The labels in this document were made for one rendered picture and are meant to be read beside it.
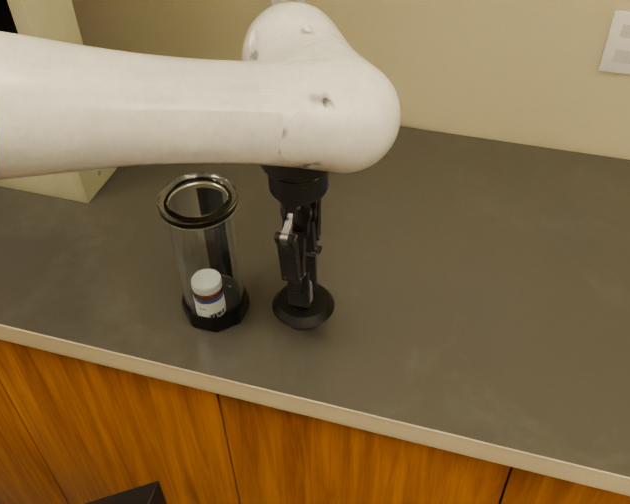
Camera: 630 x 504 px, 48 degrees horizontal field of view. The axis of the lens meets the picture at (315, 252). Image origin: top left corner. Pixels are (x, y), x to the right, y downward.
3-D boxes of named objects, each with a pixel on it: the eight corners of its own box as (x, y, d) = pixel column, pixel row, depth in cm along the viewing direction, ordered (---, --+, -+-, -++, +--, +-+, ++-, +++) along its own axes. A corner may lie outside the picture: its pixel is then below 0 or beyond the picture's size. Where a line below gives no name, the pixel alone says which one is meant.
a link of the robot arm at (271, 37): (319, -23, 77) (223, -5, 74) (369, 24, 69) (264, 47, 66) (320, 90, 87) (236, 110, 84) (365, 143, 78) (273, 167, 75)
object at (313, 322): (284, 287, 109) (282, 256, 105) (341, 299, 107) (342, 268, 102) (264, 330, 103) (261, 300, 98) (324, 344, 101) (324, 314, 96)
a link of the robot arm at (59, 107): (-19, 2, 54) (-15, 130, 60) (-6, 71, 46) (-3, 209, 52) (380, 38, 70) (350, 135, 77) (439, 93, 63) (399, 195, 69)
